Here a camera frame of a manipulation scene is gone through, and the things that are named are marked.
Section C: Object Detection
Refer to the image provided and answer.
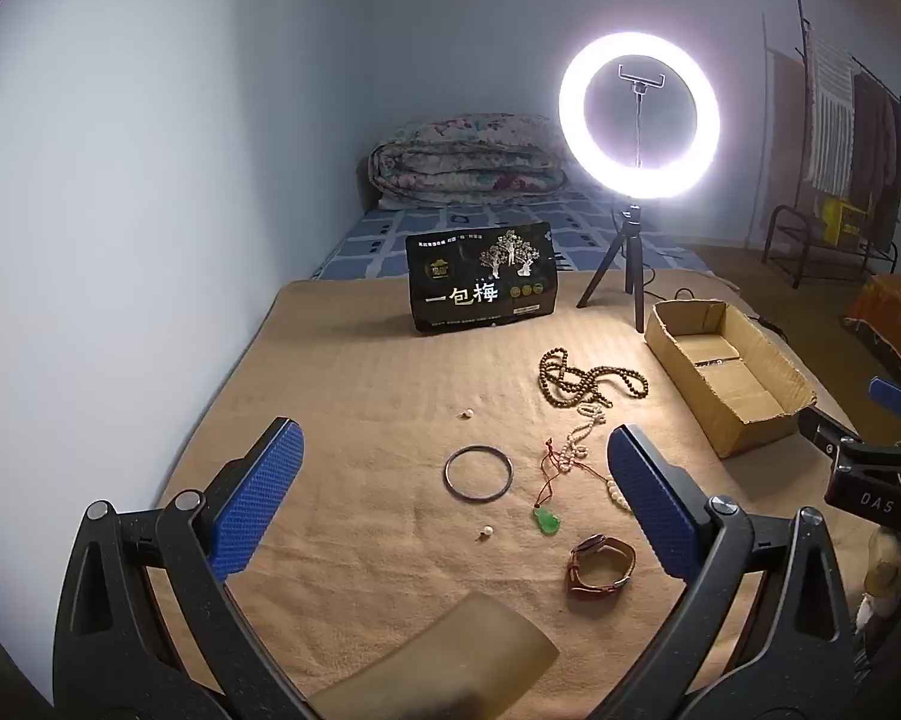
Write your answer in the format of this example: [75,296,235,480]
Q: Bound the white ring light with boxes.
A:
[559,31,720,201]

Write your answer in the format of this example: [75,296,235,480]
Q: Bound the black ring light cable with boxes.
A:
[641,281,789,338]

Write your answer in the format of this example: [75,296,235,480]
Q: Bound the brown translucent object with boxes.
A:
[861,529,901,616]

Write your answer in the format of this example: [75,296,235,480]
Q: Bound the folded floral quilt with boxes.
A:
[368,115,569,209]

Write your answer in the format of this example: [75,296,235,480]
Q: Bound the wooden bead necklace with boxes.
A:
[538,347,650,410]

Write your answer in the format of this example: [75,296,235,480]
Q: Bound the black metal clothes rack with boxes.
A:
[761,0,901,290]

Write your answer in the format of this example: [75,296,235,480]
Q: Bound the dark hanging clothes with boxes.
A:
[851,71,901,203]

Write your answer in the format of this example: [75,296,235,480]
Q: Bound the black tripod stand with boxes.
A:
[576,90,665,335]

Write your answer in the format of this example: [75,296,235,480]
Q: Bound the black phone holder clamp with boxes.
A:
[617,64,669,96]

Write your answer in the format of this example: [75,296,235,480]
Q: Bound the brown leather strap watch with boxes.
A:
[566,534,638,599]

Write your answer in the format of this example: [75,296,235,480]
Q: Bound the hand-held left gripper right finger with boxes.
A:
[606,424,867,720]

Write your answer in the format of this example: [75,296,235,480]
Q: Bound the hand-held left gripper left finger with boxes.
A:
[52,416,324,720]

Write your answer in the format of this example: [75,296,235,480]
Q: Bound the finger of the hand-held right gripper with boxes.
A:
[868,377,901,422]
[797,406,901,462]

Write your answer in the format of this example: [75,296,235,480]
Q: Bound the dark thin bangle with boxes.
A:
[443,445,513,503]

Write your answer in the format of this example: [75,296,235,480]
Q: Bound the black snack bag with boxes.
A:
[406,222,558,334]

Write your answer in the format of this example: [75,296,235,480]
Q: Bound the orange patterned box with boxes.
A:
[844,251,901,376]

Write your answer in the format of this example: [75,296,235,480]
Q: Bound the green jade pendant red cord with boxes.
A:
[533,439,575,539]

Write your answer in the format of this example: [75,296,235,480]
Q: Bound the yellow box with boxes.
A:
[818,196,867,247]

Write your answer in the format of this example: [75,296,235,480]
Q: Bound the striped hanging towel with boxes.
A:
[803,30,860,196]

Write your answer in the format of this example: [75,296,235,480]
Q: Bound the white pearl necklace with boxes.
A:
[557,401,614,470]

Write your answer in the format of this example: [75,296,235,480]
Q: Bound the blue checked bed sheet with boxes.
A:
[311,191,695,282]

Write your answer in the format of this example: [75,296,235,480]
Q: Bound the brown cardboard box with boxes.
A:
[644,300,818,460]

